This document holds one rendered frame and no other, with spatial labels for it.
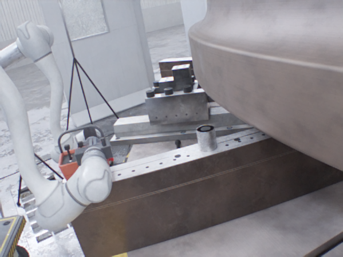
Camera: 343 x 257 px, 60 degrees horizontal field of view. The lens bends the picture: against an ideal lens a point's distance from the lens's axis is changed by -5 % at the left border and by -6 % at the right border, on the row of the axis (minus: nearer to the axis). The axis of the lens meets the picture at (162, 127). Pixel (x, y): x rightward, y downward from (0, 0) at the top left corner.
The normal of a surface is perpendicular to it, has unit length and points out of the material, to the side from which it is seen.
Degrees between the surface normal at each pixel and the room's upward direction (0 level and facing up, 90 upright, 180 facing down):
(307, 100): 90
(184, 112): 90
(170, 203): 90
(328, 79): 90
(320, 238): 0
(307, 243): 0
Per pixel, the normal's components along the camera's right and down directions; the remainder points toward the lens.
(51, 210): 0.04, 0.18
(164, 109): -0.16, 0.40
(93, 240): 0.22, 0.33
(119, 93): 0.54, 0.23
